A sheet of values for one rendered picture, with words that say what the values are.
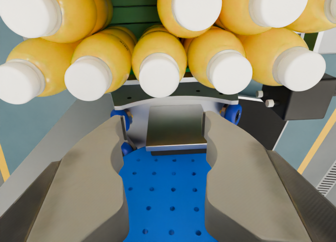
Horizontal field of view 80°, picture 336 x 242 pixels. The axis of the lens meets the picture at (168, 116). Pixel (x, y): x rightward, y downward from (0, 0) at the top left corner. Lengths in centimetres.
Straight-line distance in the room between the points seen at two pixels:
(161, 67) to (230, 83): 7
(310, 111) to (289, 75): 17
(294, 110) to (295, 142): 156
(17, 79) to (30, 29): 5
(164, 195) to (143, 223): 5
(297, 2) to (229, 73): 8
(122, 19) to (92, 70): 19
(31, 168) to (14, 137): 104
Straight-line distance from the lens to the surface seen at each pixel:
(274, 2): 21
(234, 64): 20
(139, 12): 38
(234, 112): 36
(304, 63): 23
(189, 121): 34
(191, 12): 19
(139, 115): 40
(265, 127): 151
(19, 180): 84
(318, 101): 39
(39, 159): 91
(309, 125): 189
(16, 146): 195
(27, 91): 24
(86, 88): 21
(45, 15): 21
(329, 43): 54
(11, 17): 22
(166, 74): 19
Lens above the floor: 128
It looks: 61 degrees down
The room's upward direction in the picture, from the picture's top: 176 degrees clockwise
